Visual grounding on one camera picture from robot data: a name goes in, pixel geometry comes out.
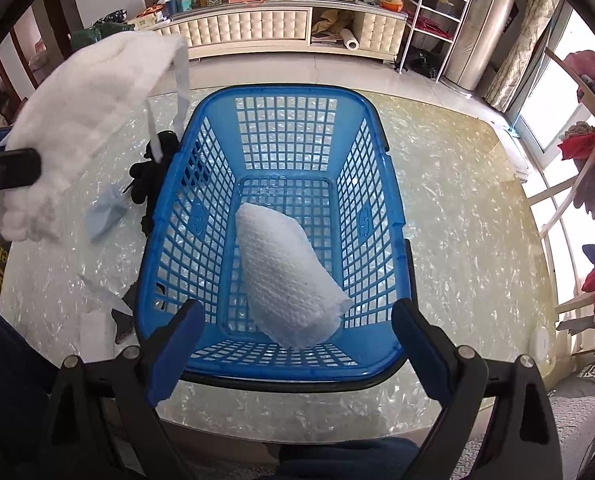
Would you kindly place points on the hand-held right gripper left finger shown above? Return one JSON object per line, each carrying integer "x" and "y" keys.
{"x": 172, "y": 360}

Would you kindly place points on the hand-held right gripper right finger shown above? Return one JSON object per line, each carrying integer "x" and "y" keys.
{"x": 422, "y": 360}

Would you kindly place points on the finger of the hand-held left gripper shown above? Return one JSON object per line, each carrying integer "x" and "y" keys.
{"x": 7, "y": 171}

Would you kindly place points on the light blue cloth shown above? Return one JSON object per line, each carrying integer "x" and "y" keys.
{"x": 102, "y": 217}

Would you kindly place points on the blue plastic basket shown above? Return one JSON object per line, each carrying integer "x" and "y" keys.
{"x": 277, "y": 374}

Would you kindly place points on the white towel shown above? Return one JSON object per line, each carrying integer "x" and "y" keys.
{"x": 287, "y": 270}

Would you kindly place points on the white round device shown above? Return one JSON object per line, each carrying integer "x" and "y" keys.
{"x": 540, "y": 344}

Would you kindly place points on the person's dark blue clothing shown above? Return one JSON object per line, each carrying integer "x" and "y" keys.
{"x": 347, "y": 460}

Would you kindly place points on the black fabric item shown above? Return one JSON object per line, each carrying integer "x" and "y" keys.
{"x": 152, "y": 175}

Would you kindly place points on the green bag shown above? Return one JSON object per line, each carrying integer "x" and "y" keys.
{"x": 97, "y": 32}

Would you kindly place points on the grey woven seat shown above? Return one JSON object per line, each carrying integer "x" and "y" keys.
{"x": 577, "y": 425}

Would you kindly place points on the wooden clothes rack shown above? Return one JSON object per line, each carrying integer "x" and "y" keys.
{"x": 585, "y": 175}

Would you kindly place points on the red garment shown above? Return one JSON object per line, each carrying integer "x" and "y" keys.
{"x": 580, "y": 144}

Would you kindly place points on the cream tufted cabinet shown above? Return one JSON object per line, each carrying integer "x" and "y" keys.
{"x": 247, "y": 27}

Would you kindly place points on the black bag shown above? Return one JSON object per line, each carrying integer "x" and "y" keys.
{"x": 424, "y": 64}

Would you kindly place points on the paper towel roll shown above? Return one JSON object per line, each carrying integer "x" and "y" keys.
{"x": 349, "y": 39}

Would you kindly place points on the patterned curtain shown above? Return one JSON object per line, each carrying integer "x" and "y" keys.
{"x": 527, "y": 45}

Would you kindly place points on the silver standing air conditioner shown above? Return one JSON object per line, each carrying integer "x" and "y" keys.
{"x": 482, "y": 25}

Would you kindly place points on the pink garment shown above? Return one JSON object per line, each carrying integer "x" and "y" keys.
{"x": 592, "y": 65}

